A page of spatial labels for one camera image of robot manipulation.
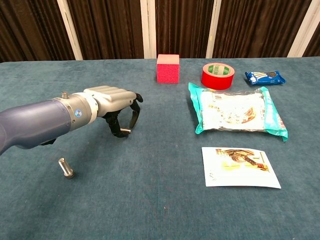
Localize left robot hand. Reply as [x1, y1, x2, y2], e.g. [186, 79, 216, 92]
[82, 85, 145, 138]

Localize pink red foam cube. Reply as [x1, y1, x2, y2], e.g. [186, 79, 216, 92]
[156, 53, 181, 84]

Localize dark brown pleated curtain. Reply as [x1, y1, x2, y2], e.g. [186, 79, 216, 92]
[0, 0, 320, 63]

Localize teal felt table cover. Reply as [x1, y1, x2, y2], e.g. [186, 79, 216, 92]
[0, 55, 320, 240]

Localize red tape roll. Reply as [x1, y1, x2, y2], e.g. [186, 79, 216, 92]
[200, 62, 236, 91]

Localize teal white snack bag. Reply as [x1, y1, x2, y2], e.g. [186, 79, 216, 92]
[187, 82, 289, 143]

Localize white printed card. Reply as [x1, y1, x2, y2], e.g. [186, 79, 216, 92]
[201, 146, 283, 189]

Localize blue cookie packet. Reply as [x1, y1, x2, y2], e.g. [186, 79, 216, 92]
[244, 70, 287, 87]

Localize white frame post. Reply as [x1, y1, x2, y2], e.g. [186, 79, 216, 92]
[56, 0, 84, 61]
[139, 0, 157, 60]
[287, 0, 320, 58]
[205, 0, 222, 59]

